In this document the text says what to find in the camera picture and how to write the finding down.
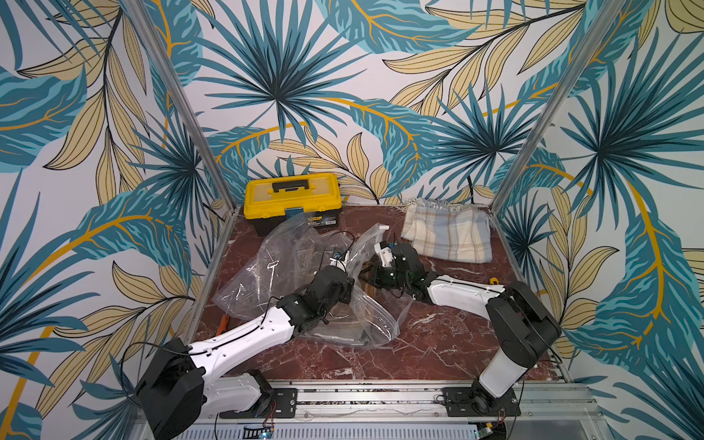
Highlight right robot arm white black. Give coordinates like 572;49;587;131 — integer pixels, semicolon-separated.
368;242;562;407

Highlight yellow black toolbox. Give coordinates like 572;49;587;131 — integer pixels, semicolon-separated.
244;172;343;237

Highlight left aluminium frame post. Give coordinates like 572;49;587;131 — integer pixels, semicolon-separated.
124;0;237;214

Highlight aluminium front rail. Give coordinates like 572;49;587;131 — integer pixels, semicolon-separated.
128;378;614;440

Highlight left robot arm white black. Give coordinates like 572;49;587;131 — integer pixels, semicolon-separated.
134;266;355;439

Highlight brown plaid blanket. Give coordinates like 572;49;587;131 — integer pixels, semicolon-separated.
310;301;379;342

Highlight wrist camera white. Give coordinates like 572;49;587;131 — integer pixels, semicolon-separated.
330;249;348;272
374;241;394;268

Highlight orange handled screwdriver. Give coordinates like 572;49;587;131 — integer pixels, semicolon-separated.
216;315;230;337

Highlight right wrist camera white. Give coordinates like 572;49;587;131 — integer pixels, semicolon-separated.
374;241;394;268

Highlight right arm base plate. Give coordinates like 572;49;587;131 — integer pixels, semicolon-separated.
438;387;521;418

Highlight aluminium frame post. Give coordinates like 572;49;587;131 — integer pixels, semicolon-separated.
489;0;625;215
124;0;237;214

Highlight right aluminium frame post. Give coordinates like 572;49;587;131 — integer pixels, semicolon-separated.
489;0;625;215

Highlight beige plaid blanket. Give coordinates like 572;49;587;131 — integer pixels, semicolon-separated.
401;199;492;264

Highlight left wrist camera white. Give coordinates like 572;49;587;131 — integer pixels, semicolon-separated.
330;249;348;272

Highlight clear plastic vacuum bag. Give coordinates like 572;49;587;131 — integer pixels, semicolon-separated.
214;214;409;348

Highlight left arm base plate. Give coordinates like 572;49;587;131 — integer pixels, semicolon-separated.
219;388;298;420

